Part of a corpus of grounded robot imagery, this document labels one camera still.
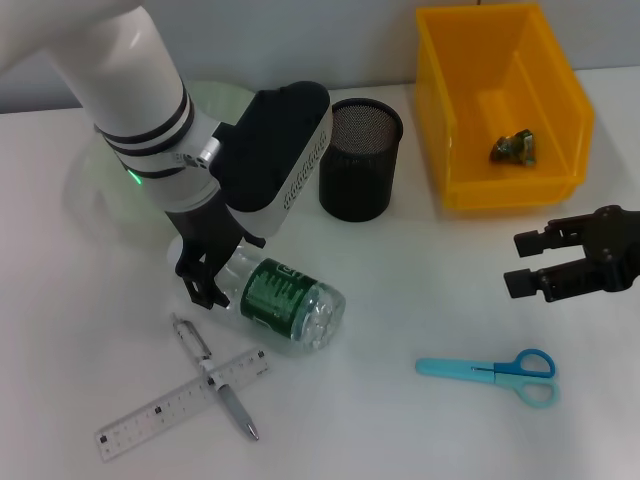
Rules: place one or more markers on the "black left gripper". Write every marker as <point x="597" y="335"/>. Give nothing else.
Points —
<point x="210" y="225"/>

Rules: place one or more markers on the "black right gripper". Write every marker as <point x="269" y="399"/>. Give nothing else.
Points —
<point x="615" y="245"/>

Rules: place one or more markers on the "clear green-label water bottle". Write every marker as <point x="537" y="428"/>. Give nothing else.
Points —
<point x="285" y="297"/>

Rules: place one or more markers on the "green plastic wrapper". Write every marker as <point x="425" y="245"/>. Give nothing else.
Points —
<point x="512" y="149"/>

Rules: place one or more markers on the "grey clear ballpoint pen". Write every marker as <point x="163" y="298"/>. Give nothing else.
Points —
<point x="232" y="405"/>

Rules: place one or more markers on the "clear plastic ruler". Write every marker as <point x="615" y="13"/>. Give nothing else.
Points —
<point x="165" y="407"/>

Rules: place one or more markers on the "blue scissors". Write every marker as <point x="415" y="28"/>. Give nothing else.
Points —
<point x="480" y="372"/>

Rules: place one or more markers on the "green glass fruit bowl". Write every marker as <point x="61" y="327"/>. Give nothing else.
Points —
<point x="220" y="100"/>

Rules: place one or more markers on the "black mesh pen holder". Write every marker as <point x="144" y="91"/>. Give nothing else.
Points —
<point x="365" y="175"/>

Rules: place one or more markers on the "yellow plastic bin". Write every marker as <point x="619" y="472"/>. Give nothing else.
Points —
<point x="500" y="75"/>

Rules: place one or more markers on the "black white wrist camera box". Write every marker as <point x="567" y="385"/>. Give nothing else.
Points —
<point x="270" y="150"/>

